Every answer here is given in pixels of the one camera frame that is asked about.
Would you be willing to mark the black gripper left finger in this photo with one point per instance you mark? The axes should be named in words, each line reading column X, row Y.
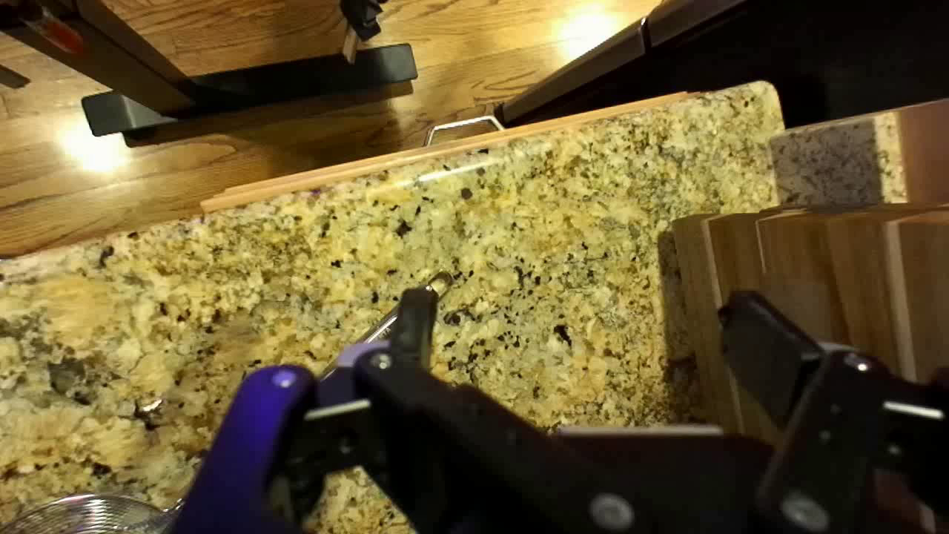
column 462, row 445

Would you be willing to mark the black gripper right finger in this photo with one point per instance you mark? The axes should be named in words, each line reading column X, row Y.
column 848, row 434

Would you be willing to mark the striped wooden cutting board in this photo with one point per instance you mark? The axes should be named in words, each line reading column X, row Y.
column 921, row 297
column 780, row 287

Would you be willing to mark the clear glass bowl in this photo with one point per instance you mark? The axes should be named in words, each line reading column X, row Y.
column 89, row 514

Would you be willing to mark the black stand foot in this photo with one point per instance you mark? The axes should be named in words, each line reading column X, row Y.
column 255, row 85

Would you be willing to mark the black stand beam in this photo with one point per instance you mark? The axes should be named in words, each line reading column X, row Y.
column 108, row 55

